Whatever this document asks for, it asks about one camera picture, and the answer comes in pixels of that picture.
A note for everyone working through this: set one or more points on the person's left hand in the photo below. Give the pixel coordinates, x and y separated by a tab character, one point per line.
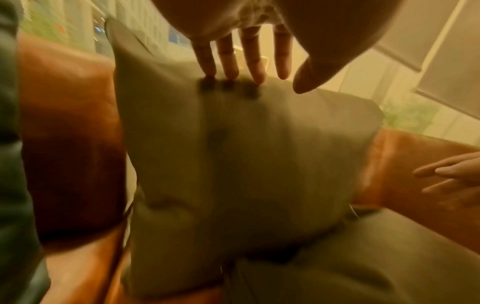
300	23

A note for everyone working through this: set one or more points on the person's right hand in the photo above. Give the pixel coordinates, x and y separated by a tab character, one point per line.
465	172

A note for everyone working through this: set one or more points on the teal cushion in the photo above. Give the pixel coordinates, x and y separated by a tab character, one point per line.
15	178
375	261
243	166

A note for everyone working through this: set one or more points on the brown leather sofa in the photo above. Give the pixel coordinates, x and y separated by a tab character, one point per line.
71	148

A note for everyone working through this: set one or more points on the green plant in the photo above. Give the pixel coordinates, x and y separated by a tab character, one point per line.
408	115

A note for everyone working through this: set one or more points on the white roller blind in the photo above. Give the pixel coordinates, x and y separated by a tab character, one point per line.
461	74
420	29

